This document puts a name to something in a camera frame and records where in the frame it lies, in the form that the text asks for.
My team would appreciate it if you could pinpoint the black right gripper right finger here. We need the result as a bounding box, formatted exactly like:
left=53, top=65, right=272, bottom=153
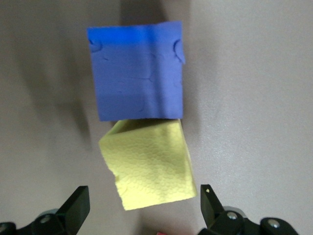
left=198, top=184, right=298, bottom=235

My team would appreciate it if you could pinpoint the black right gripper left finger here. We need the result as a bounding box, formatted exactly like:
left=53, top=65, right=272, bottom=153
left=0, top=185, right=90, bottom=235

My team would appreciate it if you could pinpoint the yellow foam cube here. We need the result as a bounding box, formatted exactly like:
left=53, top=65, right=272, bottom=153
left=98, top=119, right=198, bottom=212

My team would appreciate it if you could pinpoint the purple foam cube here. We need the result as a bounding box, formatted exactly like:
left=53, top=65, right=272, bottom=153
left=87, top=21, right=186, bottom=122

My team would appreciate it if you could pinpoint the paper table cover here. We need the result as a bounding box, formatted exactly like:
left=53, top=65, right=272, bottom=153
left=0, top=0, right=313, bottom=235

